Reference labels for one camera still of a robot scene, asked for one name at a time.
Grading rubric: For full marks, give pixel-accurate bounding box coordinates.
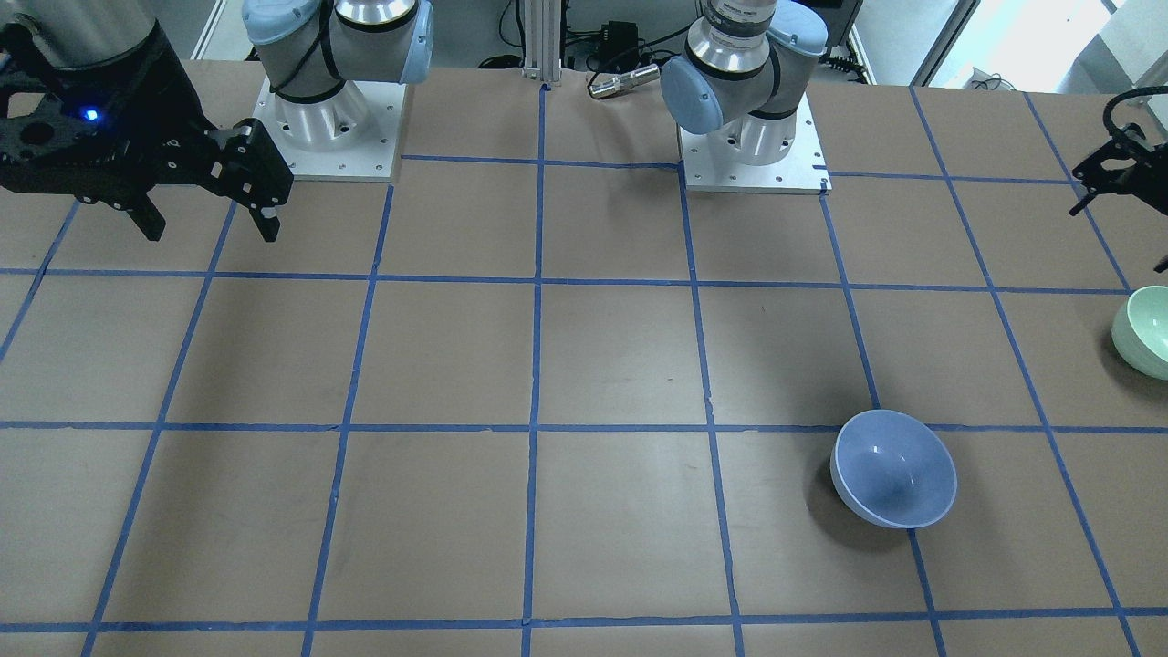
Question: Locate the aluminium frame post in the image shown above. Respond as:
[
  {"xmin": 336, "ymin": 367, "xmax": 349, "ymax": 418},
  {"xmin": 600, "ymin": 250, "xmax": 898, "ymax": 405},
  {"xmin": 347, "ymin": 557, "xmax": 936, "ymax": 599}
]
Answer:
[{"xmin": 515, "ymin": 1, "xmax": 566, "ymax": 89}]

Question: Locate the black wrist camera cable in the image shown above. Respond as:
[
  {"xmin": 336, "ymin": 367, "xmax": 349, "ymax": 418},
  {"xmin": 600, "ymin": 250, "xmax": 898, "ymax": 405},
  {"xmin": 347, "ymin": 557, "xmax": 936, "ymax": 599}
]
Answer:
[{"xmin": 1101, "ymin": 85, "xmax": 1168, "ymax": 138}]

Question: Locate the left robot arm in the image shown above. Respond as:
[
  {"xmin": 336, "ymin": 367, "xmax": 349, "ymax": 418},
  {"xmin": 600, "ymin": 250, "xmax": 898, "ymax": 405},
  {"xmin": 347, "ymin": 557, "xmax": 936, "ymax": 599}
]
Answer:
[{"xmin": 659, "ymin": 1, "xmax": 1163, "ymax": 295}]

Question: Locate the green ceramic bowl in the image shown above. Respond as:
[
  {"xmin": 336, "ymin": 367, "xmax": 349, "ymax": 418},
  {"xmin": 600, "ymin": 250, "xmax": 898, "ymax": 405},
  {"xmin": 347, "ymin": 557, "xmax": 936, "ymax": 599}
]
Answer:
[{"xmin": 1111, "ymin": 286, "xmax": 1167, "ymax": 380}]

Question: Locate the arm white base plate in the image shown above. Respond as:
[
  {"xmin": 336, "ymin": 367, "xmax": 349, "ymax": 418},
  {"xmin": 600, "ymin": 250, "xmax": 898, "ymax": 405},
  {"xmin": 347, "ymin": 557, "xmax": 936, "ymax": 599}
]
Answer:
[
  {"xmin": 253, "ymin": 79, "xmax": 412, "ymax": 184},
  {"xmin": 677, "ymin": 95, "xmax": 830, "ymax": 195}
]

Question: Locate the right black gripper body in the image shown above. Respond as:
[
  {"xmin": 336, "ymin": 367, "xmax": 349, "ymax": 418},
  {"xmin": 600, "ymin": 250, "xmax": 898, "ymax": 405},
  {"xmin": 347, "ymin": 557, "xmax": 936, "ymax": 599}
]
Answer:
[{"xmin": 1, "ymin": 22, "xmax": 296, "ymax": 210}]

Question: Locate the silver cable connector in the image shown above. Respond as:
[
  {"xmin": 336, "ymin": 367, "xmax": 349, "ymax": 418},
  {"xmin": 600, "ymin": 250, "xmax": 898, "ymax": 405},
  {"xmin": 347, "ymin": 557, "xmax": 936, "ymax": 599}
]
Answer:
[{"xmin": 588, "ymin": 63, "xmax": 661, "ymax": 101}]

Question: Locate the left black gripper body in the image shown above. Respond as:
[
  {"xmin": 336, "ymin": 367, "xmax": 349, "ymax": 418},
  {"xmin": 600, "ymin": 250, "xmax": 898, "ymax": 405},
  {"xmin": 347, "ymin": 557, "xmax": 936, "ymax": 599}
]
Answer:
[{"xmin": 1072, "ymin": 127, "xmax": 1167, "ymax": 214}]

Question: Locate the blue ceramic bowl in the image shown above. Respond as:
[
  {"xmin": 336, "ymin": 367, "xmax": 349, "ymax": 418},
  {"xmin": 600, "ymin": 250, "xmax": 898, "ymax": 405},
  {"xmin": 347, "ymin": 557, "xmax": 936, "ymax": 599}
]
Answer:
[{"xmin": 829, "ymin": 409, "xmax": 958, "ymax": 531}]

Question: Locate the black power brick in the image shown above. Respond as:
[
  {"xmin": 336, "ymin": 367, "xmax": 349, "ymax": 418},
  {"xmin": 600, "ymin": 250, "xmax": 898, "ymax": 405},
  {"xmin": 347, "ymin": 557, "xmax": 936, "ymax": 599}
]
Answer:
[{"xmin": 597, "ymin": 20, "xmax": 639, "ymax": 64}]

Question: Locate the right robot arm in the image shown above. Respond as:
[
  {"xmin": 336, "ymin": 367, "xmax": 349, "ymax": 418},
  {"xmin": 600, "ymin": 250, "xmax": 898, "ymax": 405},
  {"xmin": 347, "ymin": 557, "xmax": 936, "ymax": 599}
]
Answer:
[{"xmin": 4, "ymin": 1, "xmax": 433, "ymax": 242}]

